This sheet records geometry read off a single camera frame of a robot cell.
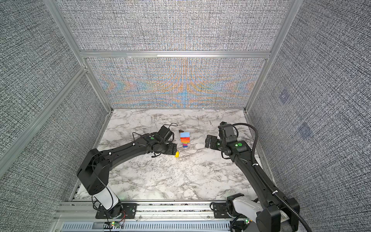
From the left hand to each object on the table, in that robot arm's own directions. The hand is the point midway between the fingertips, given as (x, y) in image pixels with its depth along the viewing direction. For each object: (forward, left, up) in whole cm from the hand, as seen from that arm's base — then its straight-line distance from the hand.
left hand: (172, 150), depth 87 cm
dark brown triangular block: (+20, -6, -8) cm, 22 cm away
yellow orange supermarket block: (+7, -8, -2) cm, 11 cm away
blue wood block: (+6, -9, -7) cm, 13 cm away
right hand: (-1, -24, +10) cm, 26 cm away
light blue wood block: (+8, -8, +5) cm, 12 cm away
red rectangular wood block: (+6, -8, +2) cm, 10 cm away
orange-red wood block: (+7, -8, -1) cm, 11 cm away
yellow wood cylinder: (-6, -3, +5) cm, 9 cm away
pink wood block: (+7, -8, -6) cm, 12 cm away
